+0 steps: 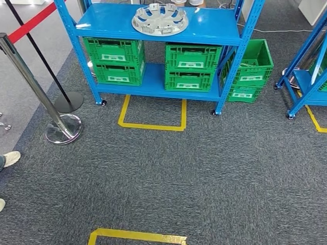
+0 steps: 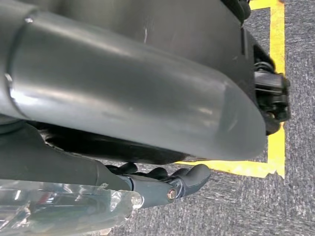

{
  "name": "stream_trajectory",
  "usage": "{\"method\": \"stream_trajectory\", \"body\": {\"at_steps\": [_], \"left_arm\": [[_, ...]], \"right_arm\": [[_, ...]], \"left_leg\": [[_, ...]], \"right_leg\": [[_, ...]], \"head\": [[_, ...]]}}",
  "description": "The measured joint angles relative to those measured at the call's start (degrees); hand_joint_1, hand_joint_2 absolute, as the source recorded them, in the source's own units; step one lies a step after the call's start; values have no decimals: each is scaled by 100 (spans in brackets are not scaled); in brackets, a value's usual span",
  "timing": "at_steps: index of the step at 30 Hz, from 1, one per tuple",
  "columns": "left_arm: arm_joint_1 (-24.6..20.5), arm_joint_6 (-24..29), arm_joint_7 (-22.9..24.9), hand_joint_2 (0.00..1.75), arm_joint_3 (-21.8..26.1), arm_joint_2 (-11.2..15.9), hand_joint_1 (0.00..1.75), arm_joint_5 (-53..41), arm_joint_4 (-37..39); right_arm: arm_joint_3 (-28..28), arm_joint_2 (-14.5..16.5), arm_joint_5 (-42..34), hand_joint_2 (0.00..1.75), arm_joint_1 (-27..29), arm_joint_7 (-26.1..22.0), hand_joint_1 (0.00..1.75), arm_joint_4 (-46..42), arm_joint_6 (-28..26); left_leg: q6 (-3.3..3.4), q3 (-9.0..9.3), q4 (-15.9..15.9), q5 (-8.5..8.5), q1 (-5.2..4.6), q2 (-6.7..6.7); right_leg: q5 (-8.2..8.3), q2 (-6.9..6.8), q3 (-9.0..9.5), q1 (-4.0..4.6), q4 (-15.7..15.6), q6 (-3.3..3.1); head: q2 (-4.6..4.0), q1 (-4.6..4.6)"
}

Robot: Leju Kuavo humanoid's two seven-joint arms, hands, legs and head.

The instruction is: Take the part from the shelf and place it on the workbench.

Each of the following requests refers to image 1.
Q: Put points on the blue metal shelf rack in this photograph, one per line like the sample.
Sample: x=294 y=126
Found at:
x=217 y=27
x=303 y=82

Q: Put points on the grey wheel hubcap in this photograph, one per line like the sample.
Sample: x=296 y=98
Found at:
x=159 y=20

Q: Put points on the chrome barrier stanchion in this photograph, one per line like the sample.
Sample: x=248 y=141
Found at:
x=63 y=130
x=290 y=79
x=91 y=67

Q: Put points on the yellow tape square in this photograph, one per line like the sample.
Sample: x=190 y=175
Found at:
x=137 y=235
x=312 y=118

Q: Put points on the black barrier stanchion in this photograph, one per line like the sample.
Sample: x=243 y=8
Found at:
x=69 y=101

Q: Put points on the open green plastic crate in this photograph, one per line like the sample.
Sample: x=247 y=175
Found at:
x=257 y=69

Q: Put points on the red barrier belt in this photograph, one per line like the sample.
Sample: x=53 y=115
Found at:
x=33 y=23

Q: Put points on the chrome chair base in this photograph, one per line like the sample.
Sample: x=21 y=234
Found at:
x=4 y=125

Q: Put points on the white lit plinth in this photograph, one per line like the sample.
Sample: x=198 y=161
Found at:
x=28 y=2

